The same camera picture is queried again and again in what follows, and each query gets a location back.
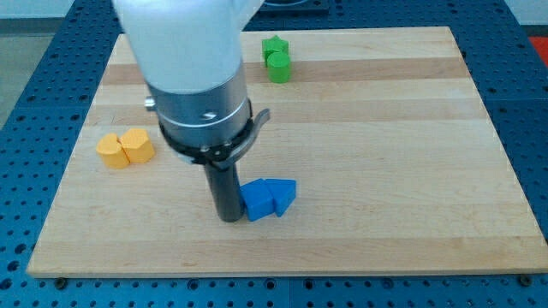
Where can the yellow heart block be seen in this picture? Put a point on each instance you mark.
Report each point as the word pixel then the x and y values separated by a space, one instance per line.
pixel 111 152

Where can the green cylinder block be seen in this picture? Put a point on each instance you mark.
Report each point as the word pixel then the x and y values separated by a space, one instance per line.
pixel 278 67

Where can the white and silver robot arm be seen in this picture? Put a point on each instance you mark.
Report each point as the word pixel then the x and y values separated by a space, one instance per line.
pixel 189 52

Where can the yellow hexagon block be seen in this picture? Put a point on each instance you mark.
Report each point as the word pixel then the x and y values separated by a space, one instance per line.
pixel 137 145

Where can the blue triangle block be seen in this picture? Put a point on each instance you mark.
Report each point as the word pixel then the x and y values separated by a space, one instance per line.
pixel 283 192

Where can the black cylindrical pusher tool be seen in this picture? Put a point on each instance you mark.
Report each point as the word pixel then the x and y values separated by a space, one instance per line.
pixel 225 189

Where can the blue cube block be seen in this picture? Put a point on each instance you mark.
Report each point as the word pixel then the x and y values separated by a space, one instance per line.
pixel 258 199

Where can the green star block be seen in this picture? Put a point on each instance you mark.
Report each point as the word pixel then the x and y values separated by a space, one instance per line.
pixel 273 45

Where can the wooden board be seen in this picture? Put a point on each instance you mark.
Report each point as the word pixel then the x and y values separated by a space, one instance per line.
pixel 398 169

